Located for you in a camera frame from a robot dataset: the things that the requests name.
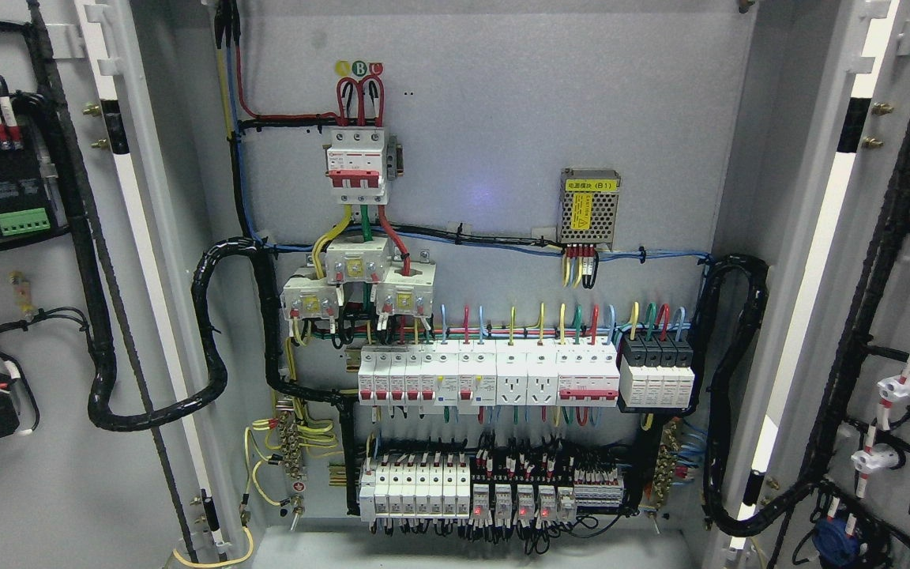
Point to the white lower breaker row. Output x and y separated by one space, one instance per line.
416 487

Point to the black surge protector modules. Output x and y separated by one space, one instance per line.
655 375

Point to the relay terminal row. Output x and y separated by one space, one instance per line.
520 487

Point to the white current transformers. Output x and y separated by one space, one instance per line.
355 270

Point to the white socket breaker row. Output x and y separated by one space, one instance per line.
489 373

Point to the red white main breaker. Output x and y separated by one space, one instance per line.
361 164

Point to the metal mesh power supply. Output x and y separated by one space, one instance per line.
589 202

